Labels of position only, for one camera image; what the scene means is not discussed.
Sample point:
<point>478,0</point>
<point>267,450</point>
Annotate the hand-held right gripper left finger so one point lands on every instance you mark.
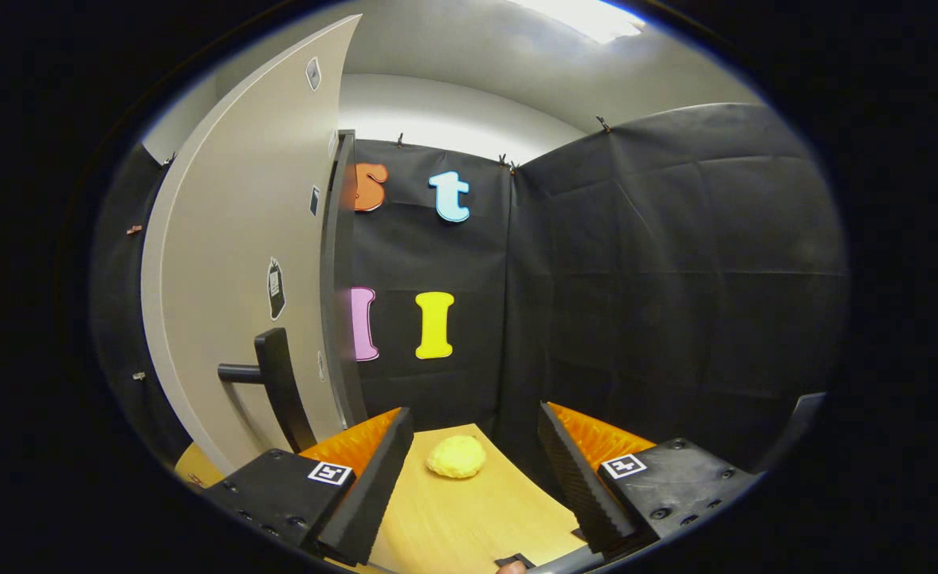
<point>369,494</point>

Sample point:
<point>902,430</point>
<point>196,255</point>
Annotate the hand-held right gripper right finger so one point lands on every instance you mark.
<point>576,486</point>

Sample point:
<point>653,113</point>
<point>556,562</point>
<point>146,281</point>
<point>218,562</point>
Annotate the beige cabinet door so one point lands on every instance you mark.
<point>229,239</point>

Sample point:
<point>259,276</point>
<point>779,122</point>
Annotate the black backdrop cloth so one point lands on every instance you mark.
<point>676,279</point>

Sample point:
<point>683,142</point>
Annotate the ceiling light strip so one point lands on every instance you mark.
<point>580,16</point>

